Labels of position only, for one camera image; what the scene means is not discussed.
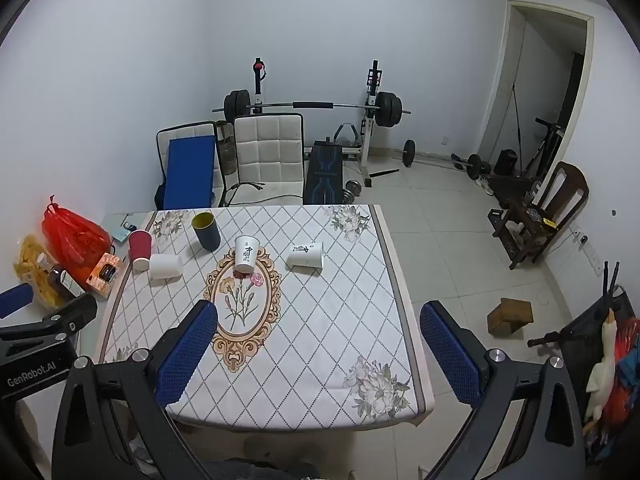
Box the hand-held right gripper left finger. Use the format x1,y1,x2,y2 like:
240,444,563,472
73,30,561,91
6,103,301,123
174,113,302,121
52,299,219,480

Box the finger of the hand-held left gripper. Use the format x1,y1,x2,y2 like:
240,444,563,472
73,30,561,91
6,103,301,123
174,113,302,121
0,282,35,320
41,292,99,347

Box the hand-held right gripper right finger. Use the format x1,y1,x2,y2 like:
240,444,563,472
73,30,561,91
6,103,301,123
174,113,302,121
419,300,587,480

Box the plain white paper cup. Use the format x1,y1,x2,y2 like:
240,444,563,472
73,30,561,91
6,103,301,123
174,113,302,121
149,253,182,281

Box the red paper cup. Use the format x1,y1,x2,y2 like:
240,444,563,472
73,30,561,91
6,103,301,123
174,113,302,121
128,230,153,272

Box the white printed paper cup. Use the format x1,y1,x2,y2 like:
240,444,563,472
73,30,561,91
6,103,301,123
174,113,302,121
233,235,261,279
286,241,325,271

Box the dark blue cup yellow inside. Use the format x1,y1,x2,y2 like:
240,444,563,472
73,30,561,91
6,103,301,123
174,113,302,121
192,211,221,251

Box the yellow snack bag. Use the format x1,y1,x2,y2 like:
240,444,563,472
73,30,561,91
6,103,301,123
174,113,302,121
12,234,67,310

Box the brown bottle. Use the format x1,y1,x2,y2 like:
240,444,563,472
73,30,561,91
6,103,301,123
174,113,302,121
37,254,87,302

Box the orange box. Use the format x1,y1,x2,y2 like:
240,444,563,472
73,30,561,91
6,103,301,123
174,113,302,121
84,252,124,295

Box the red plastic bag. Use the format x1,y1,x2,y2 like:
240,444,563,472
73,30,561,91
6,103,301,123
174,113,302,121
41,195,112,287

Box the black stand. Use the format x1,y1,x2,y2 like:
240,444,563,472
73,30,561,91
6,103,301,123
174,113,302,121
526,259,640,466

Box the floral diamond pattern tablecloth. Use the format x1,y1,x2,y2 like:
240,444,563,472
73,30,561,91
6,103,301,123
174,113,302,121
95,204,435,431

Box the white goose plush toy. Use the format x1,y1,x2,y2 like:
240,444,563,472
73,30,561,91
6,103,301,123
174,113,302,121
583,307,617,437

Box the red cloth bag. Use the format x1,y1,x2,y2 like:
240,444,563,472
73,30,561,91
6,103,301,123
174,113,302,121
599,317,640,432

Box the dark wooden chair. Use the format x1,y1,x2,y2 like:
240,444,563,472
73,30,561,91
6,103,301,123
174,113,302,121
488,161,590,272

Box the long barbell small plates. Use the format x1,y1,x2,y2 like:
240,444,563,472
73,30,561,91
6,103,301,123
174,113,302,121
401,138,494,181

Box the black and blue weight bench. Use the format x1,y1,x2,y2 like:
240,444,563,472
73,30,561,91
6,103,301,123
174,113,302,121
303,140,347,206

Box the black scooter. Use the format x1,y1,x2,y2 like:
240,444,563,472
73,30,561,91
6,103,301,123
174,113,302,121
519,117,567,179

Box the white barbell rack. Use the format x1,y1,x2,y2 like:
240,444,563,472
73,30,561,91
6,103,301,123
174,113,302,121
249,57,387,189

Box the barbell with black plates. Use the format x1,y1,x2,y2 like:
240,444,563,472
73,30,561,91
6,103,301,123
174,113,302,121
210,88,412,129

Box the black cable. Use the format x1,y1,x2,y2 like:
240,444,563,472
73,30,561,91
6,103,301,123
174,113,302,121
222,179,267,207

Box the door frame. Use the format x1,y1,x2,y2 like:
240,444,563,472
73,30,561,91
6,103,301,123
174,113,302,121
479,0,597,181

